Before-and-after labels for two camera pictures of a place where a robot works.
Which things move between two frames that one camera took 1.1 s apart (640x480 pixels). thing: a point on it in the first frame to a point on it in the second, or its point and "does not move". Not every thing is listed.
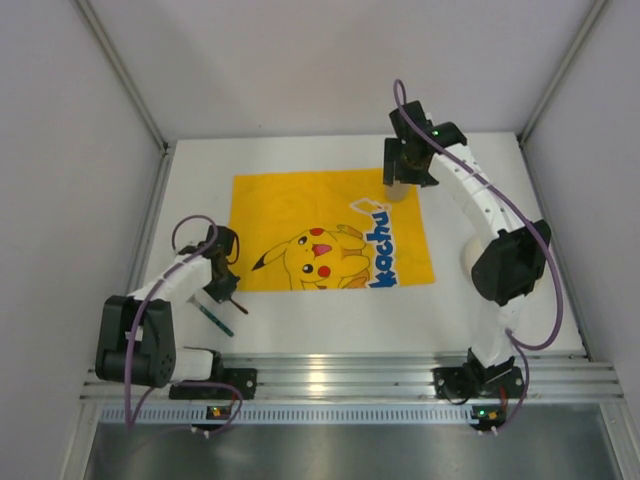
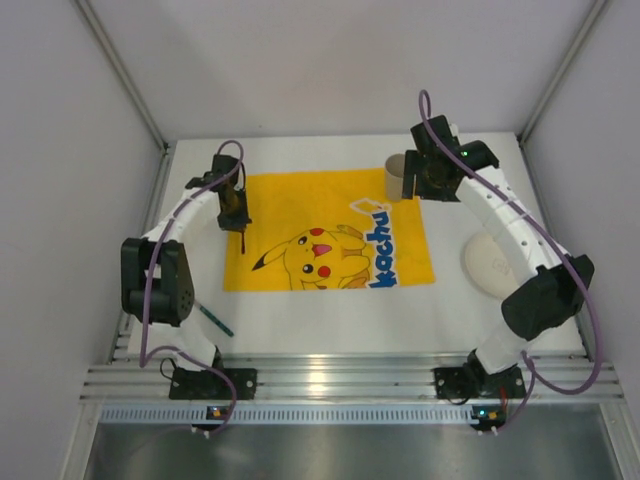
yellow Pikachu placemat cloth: (327, 230) does not move
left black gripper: (223, 288) to (234, 221)
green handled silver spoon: (206, 312) does not move
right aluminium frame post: (577, 45) does not move
